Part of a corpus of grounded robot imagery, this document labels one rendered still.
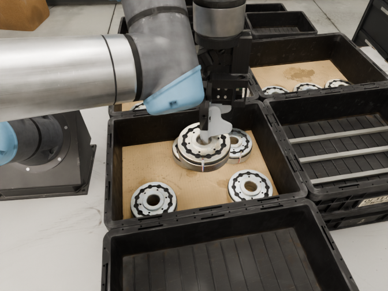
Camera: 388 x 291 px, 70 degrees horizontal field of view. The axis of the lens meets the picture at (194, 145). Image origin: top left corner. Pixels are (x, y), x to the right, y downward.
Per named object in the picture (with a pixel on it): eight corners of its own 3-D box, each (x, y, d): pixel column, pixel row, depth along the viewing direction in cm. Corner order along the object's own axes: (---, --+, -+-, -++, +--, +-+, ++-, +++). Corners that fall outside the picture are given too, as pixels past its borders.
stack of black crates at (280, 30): (242, 94, 198) (253, 34, 163) (235, 70, 217) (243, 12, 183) (297, 92, 199) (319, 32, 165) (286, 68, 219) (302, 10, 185)
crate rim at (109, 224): (105, 235, 51) (103, 230, 50) (109, 123, 71) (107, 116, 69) (307, 202, 56) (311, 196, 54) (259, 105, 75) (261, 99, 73)
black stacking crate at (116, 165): (118, 252, 59) (104, 230, 50) (118, 148, 78) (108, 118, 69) (293, 222, 63) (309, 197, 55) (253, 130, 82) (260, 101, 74)
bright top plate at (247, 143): (220, 161, 69) (220, 159, 69) (208, 133, 75) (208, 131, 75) (257, 153, 71) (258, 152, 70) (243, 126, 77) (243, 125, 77)
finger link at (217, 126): (230, 153, 52) (234, 108, 47) (199, 152, 52) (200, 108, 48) (230, 145, 55) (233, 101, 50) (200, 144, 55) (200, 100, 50)
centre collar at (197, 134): (190, 150, 52) (190, 148, 51) (191, 131, 55) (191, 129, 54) (216, 151, 51) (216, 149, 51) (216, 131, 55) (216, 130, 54)
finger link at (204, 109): (208, 134, 49) (209, 86, 44) (199, 134, 49) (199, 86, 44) (208, 122, 53) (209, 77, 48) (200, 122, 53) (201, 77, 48)
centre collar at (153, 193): (141, 211, 60) (141, 210, 59) (143, 191, 63) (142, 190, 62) (164, 211, 60) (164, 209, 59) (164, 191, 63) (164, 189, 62)
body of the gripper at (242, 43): (244, 111, 47) (253, 42, 39) (194, 110, 48) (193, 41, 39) (242, 88, 53) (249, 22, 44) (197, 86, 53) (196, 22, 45)
